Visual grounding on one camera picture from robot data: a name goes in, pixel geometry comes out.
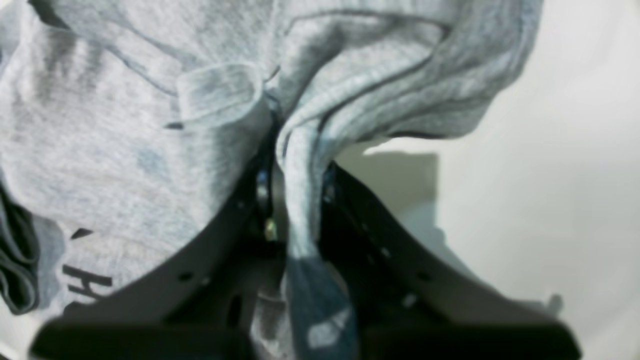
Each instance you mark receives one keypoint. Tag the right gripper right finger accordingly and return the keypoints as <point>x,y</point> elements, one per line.
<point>411,305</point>

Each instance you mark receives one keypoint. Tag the grey T-shirt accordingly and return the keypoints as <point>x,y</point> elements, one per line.
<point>126,125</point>

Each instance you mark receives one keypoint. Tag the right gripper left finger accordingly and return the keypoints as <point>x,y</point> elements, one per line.
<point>197,305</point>

